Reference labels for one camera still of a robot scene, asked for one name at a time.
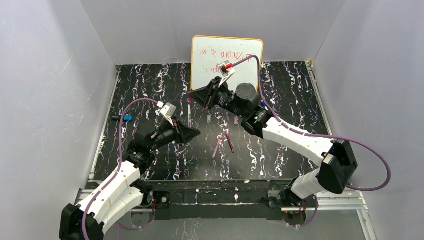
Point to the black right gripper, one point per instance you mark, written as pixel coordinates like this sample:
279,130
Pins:
214,96

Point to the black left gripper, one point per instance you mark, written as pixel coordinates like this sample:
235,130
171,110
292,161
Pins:
178,131

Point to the white marker pen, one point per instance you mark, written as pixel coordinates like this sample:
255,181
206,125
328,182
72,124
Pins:
189,100

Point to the blue capped pen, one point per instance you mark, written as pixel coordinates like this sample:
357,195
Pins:
264,105

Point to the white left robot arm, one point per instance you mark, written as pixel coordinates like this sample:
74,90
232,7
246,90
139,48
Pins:
123,190

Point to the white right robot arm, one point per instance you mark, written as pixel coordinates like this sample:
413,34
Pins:
334,158

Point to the dark pink pen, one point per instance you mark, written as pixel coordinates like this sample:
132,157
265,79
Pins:
229,142

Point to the blue capped black marker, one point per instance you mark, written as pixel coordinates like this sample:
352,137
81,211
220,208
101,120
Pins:
125,118

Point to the yellow framed whiteboard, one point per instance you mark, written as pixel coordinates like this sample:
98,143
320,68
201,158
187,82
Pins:
208,52

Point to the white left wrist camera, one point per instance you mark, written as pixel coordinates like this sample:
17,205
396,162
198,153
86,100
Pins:
167,110

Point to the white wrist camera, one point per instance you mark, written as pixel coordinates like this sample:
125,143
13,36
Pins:
167,110
226,69

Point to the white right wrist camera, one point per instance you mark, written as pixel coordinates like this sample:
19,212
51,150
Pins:
226,69

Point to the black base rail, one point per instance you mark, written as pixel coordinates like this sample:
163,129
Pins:
223,199

